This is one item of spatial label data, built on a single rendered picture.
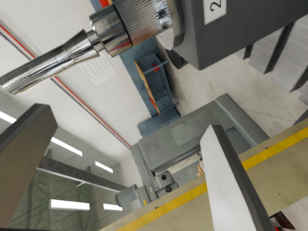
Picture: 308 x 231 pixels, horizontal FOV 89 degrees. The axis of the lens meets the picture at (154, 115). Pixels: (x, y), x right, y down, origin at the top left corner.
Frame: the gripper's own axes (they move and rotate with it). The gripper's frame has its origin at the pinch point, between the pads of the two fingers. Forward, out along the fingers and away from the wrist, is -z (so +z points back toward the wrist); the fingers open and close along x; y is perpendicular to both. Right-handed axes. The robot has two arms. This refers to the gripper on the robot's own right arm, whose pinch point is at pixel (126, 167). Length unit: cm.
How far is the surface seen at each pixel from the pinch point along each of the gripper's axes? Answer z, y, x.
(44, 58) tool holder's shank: -11.7, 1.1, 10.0
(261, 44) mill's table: -28.4, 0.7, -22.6
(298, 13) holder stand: -16.8, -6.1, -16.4
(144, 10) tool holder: -14.3, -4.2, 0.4
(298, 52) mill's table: -21.9, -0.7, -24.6
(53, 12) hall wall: -386, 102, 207
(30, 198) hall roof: -173, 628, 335
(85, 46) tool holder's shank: -12.5, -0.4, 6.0
